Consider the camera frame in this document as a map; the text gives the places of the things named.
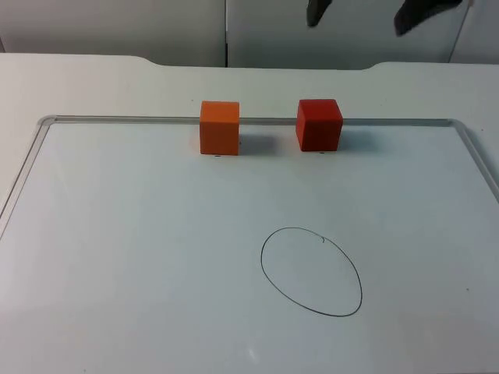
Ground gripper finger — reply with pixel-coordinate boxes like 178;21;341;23
393;0;465;37
306;0;334;28

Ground grey-framed whiteboard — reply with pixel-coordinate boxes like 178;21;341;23
0;114;499;374

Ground orange cube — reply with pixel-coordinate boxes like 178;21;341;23
199;100;241;157

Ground red cube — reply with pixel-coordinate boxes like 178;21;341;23
296;98;344;153

